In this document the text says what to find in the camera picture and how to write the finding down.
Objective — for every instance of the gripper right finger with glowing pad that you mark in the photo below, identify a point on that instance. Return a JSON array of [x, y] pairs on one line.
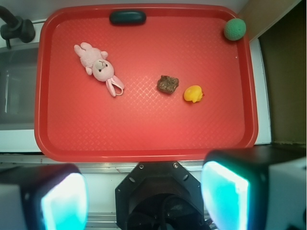
[[259, 188]]

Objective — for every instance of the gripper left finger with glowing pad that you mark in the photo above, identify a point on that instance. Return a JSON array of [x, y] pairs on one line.
[[48, 197]]

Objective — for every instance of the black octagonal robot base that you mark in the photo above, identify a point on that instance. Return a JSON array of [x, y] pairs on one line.
[[160, 196]]

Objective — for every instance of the yellow rubber duck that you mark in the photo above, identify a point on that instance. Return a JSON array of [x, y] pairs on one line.
[[193, 94]]

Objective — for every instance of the red plastic tray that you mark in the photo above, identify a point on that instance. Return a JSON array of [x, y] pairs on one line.
[[77, 119]]

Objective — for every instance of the brown rock-like lump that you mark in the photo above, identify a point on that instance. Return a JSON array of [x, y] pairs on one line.
[[167, 84]]

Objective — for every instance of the steel sink basin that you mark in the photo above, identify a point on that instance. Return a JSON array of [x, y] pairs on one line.
[[17, 86]]

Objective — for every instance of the pink plush bunny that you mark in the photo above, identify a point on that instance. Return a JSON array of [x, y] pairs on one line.
[[95, 63]]

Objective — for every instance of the green foam ball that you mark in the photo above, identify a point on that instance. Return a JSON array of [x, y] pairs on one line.
[[235, 29]]

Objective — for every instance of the black faucet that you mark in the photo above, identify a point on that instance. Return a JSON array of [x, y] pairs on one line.
[[15, 27]]

